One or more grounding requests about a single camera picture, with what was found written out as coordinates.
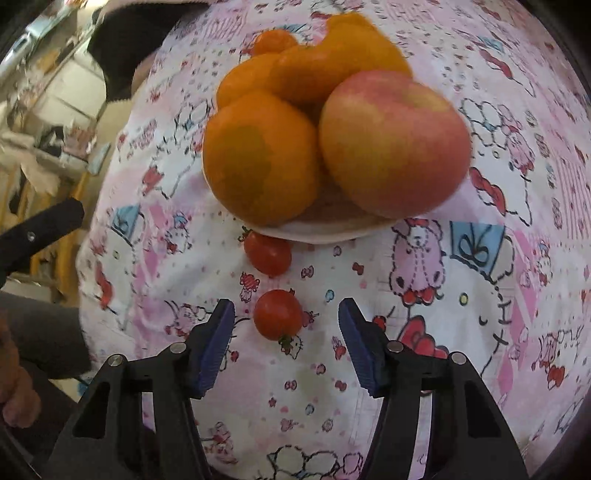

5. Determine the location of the round orange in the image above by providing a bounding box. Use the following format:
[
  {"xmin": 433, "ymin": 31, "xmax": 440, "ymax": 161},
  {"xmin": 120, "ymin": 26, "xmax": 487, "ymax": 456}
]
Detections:
[{"xmin": 216, "ymin": 52, "xmax": 283, "ymax": 110}]

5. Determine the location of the dark cloth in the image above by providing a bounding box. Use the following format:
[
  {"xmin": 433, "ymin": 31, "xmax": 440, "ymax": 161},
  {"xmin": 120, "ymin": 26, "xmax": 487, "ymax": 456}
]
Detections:
[{"xmin": 87, "ymin": 0, "xmax": 211, "ymax": 102}]

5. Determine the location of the person's left hand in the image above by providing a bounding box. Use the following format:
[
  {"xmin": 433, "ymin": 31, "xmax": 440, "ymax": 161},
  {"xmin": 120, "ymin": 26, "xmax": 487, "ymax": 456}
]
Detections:
[{"xmin": 0, "ymin": 314, "xmax": 41, "ymax": 428}]

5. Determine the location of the grey cloth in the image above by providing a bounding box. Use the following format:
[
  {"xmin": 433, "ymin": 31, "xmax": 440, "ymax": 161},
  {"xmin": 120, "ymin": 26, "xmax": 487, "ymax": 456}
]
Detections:
[{"xmin": 0, "ymin": 291, "xmax": 93, "ymax": 381}]

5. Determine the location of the bumpy orange with knob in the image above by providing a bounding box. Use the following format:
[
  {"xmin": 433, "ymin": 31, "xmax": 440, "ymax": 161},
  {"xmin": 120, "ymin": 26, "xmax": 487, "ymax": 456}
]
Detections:
[{"xmin": 269, "ymin": 11, "xmax": 413, "ymax": 112}]

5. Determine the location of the red apple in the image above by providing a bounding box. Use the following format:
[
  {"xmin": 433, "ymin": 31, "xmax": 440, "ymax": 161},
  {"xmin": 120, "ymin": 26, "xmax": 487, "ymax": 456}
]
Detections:
[{"xmin": 318, "ymin": 69, "xmax": 472, "ymax": 219}]

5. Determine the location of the cherry tomato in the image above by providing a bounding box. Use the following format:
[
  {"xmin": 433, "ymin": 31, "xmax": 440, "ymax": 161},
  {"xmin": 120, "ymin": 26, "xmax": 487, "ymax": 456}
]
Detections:
[
  {"xmin": 253, "ymin": 289, "xmax": 304, "ymax": 355},
  {"xmin": 239, "ymin": 227, "xmax": 293, "ymax": 278}
]

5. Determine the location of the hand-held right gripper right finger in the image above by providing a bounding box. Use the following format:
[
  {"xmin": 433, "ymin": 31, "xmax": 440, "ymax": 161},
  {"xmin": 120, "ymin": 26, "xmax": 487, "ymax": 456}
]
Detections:
[{"xmin": 338, "ymin": 298, "xmax": 529, "ymax": 480}]

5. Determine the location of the white plate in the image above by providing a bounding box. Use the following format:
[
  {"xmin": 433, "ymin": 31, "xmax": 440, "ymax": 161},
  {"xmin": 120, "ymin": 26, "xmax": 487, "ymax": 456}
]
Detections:
[{"xmin": 210, "ymin": 182, "xmax": 404, "ymax": 244}]

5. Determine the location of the orange with green patch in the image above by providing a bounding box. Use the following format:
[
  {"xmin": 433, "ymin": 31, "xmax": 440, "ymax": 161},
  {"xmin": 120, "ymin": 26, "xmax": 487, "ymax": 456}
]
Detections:
[{"xmin": 202, "ymin": 89, "xmax": 322, "ymax": 227}]

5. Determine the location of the pink printed tablecloth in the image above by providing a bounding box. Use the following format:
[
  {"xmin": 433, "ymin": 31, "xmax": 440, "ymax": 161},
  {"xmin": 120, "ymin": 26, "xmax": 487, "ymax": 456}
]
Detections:
[{"xmin": 76, "ymin": 0, "xmax": 591, "ymax": 480}]

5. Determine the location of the yellow wooden frame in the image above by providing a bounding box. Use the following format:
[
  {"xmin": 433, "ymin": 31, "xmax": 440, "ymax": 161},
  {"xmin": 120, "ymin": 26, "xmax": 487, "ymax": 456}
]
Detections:
[{"xmin": 0, "ymin": 171, "xmax": 90, "ymax": 303}]

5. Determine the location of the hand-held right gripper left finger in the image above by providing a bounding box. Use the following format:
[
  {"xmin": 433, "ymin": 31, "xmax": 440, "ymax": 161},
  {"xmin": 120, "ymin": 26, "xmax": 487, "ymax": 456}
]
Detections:
[{"xmin": 44, "ymin": 298, "xmax": 236, "ymax": 480}]

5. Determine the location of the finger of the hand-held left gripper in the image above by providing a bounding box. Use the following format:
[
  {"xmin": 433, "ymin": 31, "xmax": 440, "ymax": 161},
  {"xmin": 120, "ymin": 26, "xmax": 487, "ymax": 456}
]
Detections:
[{"xmin": 0, "ymin": 198, "xmax": 86, "ymax": 284}]

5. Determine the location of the small tangerine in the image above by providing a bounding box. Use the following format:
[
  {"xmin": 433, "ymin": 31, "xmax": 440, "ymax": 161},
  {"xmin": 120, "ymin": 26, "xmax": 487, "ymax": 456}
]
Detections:
[{"xmin": 252, "ymin": 29, "xmax": 299, "ymax": 57}]

